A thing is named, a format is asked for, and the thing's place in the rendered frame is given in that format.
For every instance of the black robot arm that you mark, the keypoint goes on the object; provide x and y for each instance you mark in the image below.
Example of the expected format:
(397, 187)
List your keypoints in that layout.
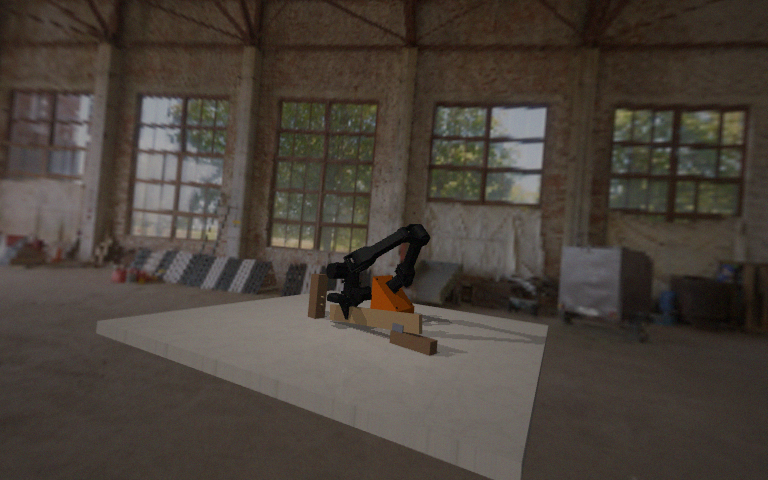
(366, 256)

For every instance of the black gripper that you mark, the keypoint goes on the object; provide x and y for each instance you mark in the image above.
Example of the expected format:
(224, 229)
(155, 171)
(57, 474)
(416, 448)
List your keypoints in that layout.
(343, 299)

